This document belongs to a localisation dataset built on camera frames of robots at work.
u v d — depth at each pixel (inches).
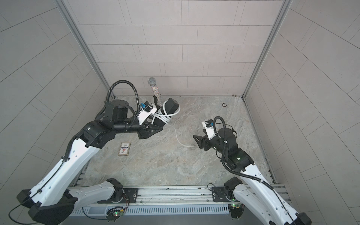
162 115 21.9
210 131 23.9
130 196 27.9
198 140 25.0
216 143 24.1
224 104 44.0
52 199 14.4
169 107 22.0
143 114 20.0
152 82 32.5
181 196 28.6
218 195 27.9
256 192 17.8
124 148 34.1
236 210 27.2
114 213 25.8
